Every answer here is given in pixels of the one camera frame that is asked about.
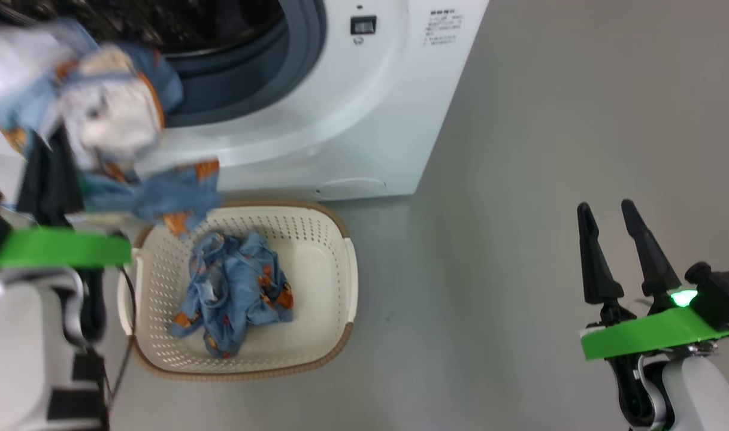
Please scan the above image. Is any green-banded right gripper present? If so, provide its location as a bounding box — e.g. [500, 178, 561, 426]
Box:
[577, 199, 729, 361]

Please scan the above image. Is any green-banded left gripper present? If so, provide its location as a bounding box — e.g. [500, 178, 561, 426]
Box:
[0, 129, 132, 271]

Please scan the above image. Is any blue and white printed garment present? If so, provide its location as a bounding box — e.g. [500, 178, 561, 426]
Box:
[0, 18, 222, 237]

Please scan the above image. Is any blue garment with orange print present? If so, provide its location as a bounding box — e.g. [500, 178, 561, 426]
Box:
[168, 230, 294, 359]

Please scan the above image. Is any grey rubber door seal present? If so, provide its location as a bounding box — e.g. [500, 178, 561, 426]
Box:
[161, 0, 328, 128]

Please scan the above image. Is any cream perforated laundry basket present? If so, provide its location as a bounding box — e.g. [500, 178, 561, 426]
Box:
[117, 201, 359, 382]

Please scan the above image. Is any white front-load washing machine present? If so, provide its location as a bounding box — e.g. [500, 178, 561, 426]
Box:
[0, 0, 491, 201]

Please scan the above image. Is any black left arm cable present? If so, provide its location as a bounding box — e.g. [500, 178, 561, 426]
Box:
[104, 266, 138, 408]

